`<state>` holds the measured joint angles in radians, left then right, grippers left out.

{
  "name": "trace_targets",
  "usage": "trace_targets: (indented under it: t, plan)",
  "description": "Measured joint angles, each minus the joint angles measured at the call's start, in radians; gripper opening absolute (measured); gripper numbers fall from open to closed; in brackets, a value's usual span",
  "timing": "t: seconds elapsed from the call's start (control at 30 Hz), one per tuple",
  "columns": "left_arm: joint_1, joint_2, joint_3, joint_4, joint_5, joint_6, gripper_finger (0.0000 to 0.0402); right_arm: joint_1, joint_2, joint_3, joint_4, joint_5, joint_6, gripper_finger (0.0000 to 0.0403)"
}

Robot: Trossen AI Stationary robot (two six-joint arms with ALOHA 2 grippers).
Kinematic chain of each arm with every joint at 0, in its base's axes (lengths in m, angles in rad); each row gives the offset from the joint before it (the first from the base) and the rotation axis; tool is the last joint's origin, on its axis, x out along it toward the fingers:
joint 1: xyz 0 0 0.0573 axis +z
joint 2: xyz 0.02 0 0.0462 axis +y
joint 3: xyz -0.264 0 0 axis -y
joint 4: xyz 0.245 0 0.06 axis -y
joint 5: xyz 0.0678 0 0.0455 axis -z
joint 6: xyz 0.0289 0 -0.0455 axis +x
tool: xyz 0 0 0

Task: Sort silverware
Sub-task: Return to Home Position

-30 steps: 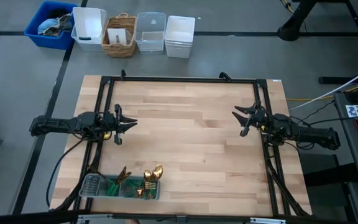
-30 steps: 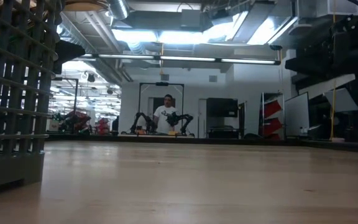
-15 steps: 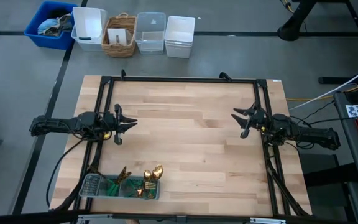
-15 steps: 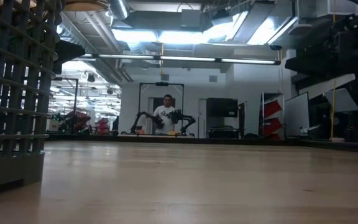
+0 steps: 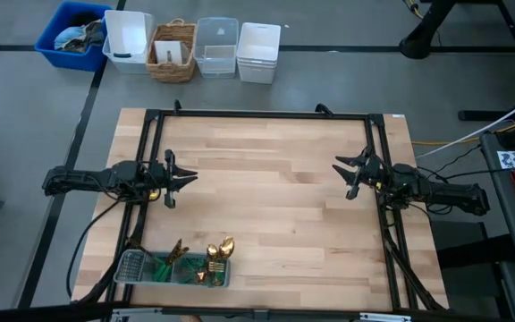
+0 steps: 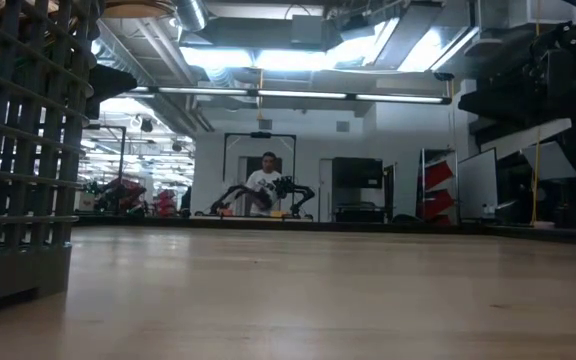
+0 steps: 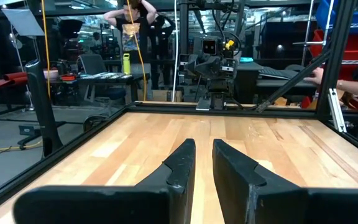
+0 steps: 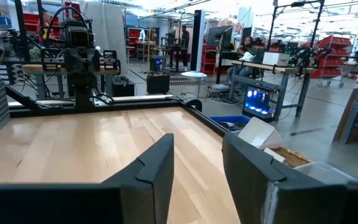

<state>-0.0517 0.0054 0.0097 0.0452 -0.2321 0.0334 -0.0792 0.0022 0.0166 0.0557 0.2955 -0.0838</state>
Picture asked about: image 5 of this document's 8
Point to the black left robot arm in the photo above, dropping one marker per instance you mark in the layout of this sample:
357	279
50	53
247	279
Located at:
92	179

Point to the black camera gantry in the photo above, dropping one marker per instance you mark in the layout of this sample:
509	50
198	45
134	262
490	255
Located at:
38	312

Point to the wicker basket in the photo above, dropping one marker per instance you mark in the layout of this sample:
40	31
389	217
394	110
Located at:
168	73

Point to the blue plastic bin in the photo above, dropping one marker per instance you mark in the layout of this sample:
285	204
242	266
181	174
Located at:
74	63

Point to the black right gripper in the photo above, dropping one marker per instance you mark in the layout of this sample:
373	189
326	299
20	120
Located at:
367	176

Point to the grey desk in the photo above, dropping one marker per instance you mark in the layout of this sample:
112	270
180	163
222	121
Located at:
499	214

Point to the clear plastic bin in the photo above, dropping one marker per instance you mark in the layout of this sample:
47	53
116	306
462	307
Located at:
215	62

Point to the black desk foot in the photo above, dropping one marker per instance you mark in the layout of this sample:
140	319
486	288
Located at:
485	115

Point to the grey mesh cutlery caddy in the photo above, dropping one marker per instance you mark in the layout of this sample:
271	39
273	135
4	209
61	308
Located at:
125	268

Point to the black floor stand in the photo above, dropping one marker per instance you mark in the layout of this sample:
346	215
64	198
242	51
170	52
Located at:
463	250

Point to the black desk leg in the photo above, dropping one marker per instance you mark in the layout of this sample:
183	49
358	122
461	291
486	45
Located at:
418	47

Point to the white translucent storage bin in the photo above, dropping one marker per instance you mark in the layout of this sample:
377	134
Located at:
128	36

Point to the black aluminium table frame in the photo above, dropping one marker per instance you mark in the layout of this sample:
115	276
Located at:
239	113

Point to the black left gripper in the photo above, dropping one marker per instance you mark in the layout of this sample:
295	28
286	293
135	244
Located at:
166	179

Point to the white stacked storage bins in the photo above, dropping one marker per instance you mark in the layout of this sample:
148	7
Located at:
257	71

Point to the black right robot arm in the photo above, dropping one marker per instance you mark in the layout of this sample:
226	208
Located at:
441	190

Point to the white label plate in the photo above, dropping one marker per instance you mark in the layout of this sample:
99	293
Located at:
385	317

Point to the white paper box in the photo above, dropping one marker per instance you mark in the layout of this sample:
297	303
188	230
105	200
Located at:
163	47

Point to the crumpled clothes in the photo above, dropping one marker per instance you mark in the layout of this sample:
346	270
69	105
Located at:
72	38

